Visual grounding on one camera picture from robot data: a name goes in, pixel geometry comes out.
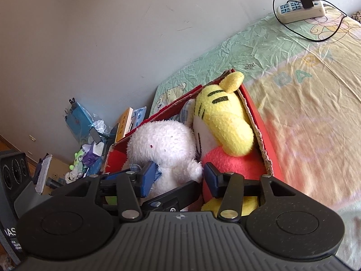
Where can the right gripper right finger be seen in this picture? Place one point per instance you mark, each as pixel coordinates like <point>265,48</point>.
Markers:
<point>235,195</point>

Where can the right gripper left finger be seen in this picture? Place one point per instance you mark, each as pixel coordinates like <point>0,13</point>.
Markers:
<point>128,186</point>

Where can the white plush rabbit toy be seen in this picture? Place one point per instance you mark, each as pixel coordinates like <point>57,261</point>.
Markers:
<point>171,146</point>

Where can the yellow tiger plush toy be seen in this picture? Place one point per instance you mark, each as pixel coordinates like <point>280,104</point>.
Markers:
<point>223,130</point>

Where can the red cardboard box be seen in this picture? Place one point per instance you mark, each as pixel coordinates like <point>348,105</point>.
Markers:
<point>173,109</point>

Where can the purple white small box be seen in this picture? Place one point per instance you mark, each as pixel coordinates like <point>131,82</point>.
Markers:
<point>92,153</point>

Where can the small green white figurine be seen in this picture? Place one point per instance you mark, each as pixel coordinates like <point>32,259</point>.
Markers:
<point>78,156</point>

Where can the yellow book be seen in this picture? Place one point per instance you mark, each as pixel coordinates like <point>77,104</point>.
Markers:
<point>124,124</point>

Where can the blue plastic bag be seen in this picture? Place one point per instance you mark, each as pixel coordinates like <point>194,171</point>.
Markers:
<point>79,121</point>

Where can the green yellow bed sheet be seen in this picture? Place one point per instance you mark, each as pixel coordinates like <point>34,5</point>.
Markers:
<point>305,82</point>

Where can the white power strip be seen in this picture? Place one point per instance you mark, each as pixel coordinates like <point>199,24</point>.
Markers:
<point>294,11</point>

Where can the patterned brown cushioned stool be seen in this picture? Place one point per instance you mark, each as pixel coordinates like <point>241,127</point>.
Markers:
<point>356,16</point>

